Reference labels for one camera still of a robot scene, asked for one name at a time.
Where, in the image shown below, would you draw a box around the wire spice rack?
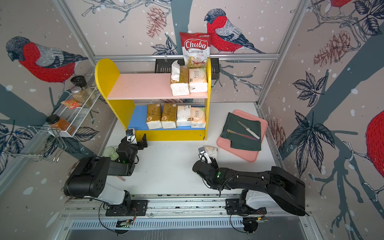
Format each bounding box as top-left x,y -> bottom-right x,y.
1,73 -> 101,171

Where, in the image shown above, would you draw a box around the green glass cup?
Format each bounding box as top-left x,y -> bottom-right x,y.
102,147 -> 119,161

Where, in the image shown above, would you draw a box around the pink plastic tray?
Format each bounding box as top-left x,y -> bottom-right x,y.
217,110 -> 268,163

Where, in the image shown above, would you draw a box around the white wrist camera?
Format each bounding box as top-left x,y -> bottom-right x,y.
199,147 -> 212,164
126,129 -> 137,145

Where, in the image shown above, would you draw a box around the red cassava chips bag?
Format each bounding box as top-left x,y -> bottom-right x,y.
180,33 -> 211,69

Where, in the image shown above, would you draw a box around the silver lid spice jar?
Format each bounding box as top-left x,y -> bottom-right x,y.
71,86 -> 92,108

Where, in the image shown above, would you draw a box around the white green tissue pack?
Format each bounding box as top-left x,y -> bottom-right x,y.
176,105 -> 192,128

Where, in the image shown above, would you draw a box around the aluminium frame rail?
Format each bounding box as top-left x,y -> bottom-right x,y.
52,0 -> 310,106

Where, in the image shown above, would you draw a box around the dark green cloth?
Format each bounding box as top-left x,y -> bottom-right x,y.
220,113 -> 262,152

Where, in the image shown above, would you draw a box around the iridescent butter knife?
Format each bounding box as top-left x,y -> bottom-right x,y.
227,129 -> 257,141

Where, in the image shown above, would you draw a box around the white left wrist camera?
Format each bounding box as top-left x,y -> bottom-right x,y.
126,129 -> 137,145

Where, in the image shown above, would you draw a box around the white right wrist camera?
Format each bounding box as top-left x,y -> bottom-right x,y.
199,147 -> 212,164

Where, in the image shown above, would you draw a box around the orange sauce jar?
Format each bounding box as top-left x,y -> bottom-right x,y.
46,115 -> 76,135

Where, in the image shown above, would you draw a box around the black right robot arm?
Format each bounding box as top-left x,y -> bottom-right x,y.
193,160 -> 307,216

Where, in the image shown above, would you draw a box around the black lid spice jar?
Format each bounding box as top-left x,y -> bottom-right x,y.
71,76 -> 96,100

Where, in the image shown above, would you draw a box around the base linear rail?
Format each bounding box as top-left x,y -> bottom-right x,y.
58,193 -> 300,235

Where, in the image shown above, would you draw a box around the orange snack packet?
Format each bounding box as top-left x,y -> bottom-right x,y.
61,99 -> 82,110

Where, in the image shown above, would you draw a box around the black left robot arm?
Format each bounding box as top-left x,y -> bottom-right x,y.
64,135 -> 148,208

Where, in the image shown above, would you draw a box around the white handled knife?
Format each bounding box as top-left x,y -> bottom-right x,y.
238,121 -> 260,140

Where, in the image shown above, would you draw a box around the yellow shelf unit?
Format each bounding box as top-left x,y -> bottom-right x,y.
95,59 -> 208,141

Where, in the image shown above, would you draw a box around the black wire basket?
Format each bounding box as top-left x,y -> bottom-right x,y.
155,58 -> 220,80

